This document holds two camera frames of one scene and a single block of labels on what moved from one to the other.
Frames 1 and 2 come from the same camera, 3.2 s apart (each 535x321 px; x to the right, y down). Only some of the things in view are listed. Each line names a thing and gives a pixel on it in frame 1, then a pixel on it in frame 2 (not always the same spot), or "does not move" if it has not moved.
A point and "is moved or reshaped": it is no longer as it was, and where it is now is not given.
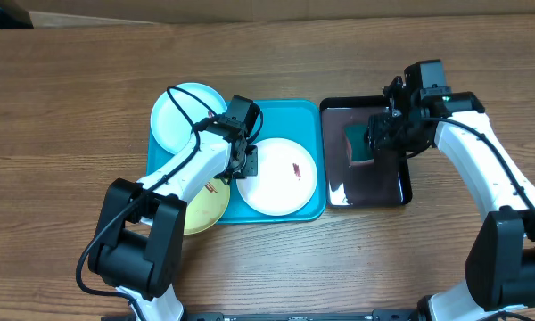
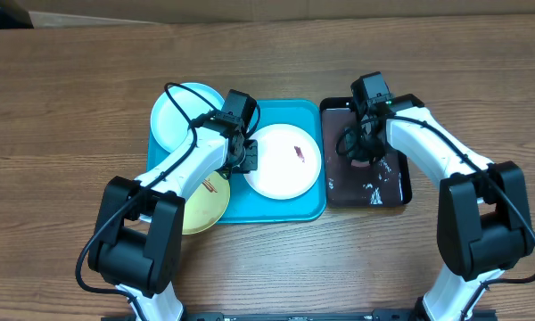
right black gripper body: x=399 y=135 → x=364 y=145
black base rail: x=394 y=315 does not move
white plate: x=286 y=177 is moved or reshaped
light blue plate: x=169 y=124 does not move
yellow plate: x=206 y=207 does not move
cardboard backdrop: x=43 y=12 does not move
